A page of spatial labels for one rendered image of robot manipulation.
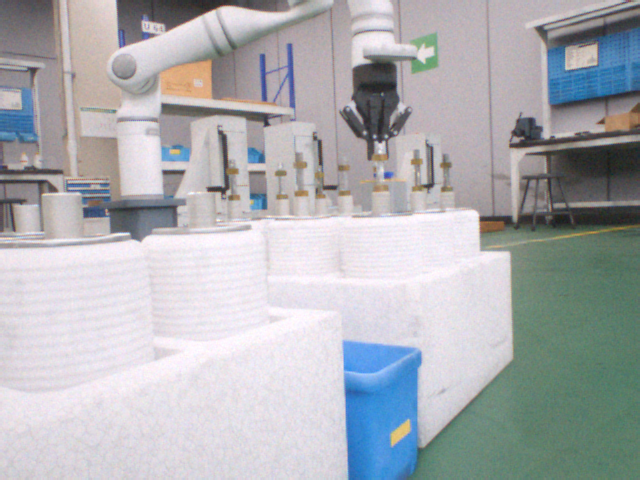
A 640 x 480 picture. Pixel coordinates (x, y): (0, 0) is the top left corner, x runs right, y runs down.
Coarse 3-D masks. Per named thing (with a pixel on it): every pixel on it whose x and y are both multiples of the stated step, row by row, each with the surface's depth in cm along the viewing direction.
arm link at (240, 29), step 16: (288, 0) 123; (304, 0) 120; (320, 0) 121; (224, 16) 121; (240, 16) 121; (256, 16) 122; (272, 16) 123; (288, 16) 122; (304, 16) 122; (224, 32) 121; (240, 32) 122; (256, 32) 123; (272, 32) 125
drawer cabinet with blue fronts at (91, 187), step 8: (64, 176) 578; (72, 176) 583; (80, 176) 589; (88, 176) 594; (96, 176) 599; (104, 176) 605; (48, 184) 617; (64, 184) 579; (72, 184) 582; (80, 184) 587; (88, 184) 592; (96, 184) 598; (104, 184) 603; (56, 192) 599; (64, 192) 581; (72, 192) 582; (80, 192) 587; (88, 192) 592; (96, 192) 598; (104, 192) 603; (104, 200) 603
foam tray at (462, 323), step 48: (288, 288) 70; (336, 288) 66; (384, 288) 63; (432, 288) 65; (480, 288) 80; (384, 336) 64; (432, 336) 64; (480, 336) 80; (432, 384) 64; (480, 384) 79; (432, 432) 64
